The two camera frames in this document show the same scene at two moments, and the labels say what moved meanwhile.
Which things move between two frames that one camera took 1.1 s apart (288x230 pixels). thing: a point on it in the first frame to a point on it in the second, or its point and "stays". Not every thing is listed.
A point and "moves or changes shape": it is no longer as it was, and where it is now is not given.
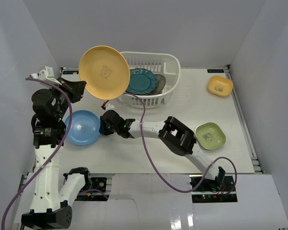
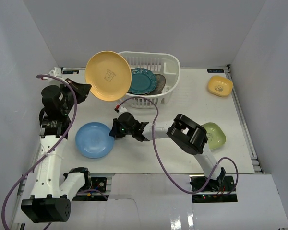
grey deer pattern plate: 161,81 stays
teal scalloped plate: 141,81 stays
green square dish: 209,135 stays
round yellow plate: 105,71 moves or changes shape
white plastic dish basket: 166,64 stays
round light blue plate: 84,128 to 93,140
